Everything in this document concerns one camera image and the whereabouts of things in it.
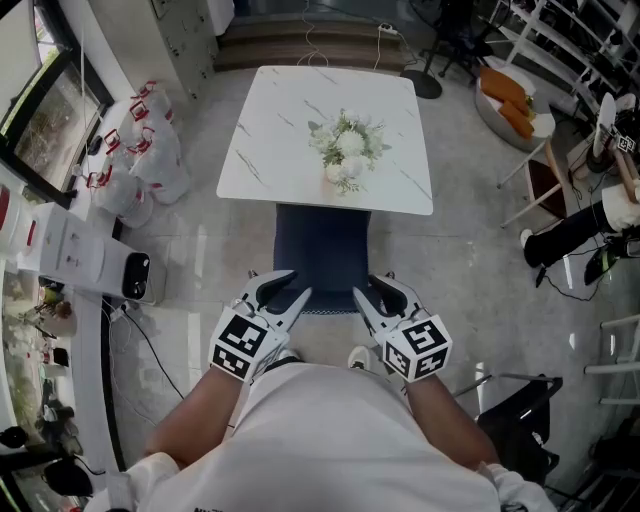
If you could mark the person's left forearm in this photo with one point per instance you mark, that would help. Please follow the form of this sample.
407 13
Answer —
200 415

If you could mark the white tall appliance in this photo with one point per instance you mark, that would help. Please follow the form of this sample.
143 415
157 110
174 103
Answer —
222 12

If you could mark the light wooden chair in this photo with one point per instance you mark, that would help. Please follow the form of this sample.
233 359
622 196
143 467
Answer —
545 190

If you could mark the white shelving rack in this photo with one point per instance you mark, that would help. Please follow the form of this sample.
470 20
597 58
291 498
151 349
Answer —
545 37

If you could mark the large water bottle red label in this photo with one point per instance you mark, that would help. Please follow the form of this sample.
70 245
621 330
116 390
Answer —
15 225

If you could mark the person's right white shoe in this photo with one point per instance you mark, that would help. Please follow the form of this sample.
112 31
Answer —
359 356

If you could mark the small black box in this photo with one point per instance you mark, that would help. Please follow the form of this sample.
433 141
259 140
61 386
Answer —
61 356

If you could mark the dark blue chair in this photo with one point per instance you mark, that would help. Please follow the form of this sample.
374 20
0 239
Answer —
322 250

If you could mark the white water dispenser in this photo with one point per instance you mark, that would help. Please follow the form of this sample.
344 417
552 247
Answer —
75 245

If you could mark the small orange cushion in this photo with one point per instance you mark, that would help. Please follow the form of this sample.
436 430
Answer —
520 117

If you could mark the person's white shoe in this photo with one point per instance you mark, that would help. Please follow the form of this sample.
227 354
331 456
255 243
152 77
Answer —
359 356
287 356

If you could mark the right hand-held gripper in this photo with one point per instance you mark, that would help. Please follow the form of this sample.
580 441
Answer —
417 347

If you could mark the dark wooden step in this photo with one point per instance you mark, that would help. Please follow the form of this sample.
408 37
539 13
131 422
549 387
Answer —
270 50

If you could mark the white curved counter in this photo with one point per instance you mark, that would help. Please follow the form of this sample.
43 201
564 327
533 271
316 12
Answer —
87 360

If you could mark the round basket with orange cushions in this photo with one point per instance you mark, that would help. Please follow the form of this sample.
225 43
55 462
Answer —
492 117

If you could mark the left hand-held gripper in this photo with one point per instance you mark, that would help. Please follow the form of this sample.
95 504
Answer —
237 342

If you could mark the large orange cushion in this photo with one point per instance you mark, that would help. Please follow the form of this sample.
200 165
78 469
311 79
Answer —
502 85

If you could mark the beige bag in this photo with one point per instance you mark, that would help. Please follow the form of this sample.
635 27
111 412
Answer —
60 320

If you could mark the person's left white shoe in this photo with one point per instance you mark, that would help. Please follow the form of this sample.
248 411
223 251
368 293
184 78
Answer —
287 356

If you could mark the black folding chair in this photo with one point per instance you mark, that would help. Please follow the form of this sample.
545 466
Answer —
520 425

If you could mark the black pedestal fan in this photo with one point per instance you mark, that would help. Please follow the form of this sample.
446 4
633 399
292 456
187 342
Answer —
422 85

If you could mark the grey metal cabinet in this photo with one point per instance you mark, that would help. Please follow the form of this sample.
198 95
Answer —
187 45

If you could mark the person's right forearm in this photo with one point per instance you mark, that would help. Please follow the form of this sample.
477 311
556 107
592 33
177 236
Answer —
445 420

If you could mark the white power strip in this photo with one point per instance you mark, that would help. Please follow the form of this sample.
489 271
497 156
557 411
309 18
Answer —
387 29
117 314

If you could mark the white flower bouquet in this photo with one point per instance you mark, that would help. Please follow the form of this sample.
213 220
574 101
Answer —
350 142

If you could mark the person's white shirt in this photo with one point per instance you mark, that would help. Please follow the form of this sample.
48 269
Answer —
320 440

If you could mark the black framed window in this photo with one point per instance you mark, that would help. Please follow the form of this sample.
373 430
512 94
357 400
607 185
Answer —
50 120

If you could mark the white marble table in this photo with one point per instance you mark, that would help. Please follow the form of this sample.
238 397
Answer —
280 125

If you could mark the black office chair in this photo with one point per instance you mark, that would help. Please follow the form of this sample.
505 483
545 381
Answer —
457 35

